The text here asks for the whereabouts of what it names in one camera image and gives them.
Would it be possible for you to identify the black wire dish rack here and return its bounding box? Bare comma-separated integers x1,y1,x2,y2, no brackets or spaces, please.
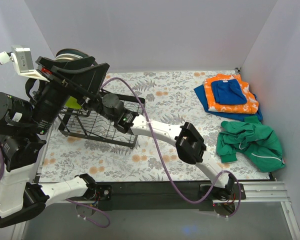
58,106,138,149

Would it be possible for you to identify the lime green plate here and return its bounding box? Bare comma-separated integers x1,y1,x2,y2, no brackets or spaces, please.
65,96,82,110

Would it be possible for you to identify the large dark teal plate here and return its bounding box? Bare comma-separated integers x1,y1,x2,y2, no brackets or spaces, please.
56,48,89,58

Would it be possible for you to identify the white bowl plate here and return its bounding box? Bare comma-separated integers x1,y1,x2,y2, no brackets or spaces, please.
55,53,82,62

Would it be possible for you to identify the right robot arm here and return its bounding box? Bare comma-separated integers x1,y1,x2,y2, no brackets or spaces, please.
82,92,236,200

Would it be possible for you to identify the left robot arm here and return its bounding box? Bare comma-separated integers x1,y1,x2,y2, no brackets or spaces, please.
0,56,110,228

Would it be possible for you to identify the dark blue cloth underneath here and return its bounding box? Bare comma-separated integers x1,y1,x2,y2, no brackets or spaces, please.
194,85,263,122

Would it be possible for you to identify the blue folded cloth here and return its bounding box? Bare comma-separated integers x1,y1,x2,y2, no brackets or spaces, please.
211,79,247,105

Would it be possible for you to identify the orange floral cloth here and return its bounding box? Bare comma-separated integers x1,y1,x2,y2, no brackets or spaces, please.
203,73,259,114

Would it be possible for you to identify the green jacket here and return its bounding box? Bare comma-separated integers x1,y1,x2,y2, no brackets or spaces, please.
216,116,286,173

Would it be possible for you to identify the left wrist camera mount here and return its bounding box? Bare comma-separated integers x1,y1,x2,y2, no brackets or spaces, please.
0,45,50,83

